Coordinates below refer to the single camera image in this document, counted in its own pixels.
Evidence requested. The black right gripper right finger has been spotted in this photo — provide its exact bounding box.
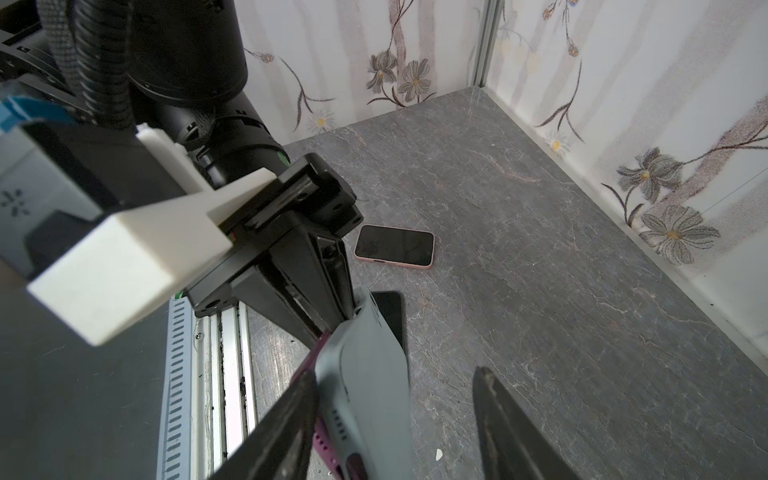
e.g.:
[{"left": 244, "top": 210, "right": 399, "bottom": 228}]
[{"left": 472, "top": 367, "right": 578, "bottom": 480}]

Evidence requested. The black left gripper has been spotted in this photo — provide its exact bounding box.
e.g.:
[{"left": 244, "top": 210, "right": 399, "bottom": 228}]
[{"left": 186, "top": 153, "right": 363, "bottom": 348}]

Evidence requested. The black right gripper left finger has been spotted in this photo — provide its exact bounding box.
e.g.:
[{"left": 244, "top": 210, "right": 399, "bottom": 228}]
[{"left": 212, "top": 371, "right": 319, "bottom": 480}]

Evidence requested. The light blue phone case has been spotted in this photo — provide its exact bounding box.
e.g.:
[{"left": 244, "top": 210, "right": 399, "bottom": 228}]
[{"left": 315, "top": 289, "right": 413, "bottom": 479}]

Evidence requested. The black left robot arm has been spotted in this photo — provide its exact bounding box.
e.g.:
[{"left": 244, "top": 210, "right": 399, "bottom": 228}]
[{"left": 1, "top": 1, "right": 361, "bottom": 346}]

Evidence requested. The phone in pink case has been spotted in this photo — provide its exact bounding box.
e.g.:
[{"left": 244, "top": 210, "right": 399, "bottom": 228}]
[{"left": 354, "top": 224, "right": 436, "bottom": 269}]

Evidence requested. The black phone on table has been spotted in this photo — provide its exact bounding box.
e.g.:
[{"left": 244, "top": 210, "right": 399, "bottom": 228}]
[{"left": 372, "top": 291, "right": 408, "bottom": 359}]

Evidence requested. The aluminium front rail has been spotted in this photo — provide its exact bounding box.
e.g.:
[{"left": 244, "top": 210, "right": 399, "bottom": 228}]
[{"left": 190, "top": 303, "right": 257, "bottom": 479}]

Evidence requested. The white slotted cable duct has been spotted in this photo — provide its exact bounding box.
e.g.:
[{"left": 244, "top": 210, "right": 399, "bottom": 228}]
[{"left": 156, "top": 298, "right": 194, "bottom": 479}]

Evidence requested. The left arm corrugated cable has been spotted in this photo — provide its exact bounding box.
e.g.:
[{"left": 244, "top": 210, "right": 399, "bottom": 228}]
[{"left": 35, "top": 0, "right": 139, "bottom": 130}]

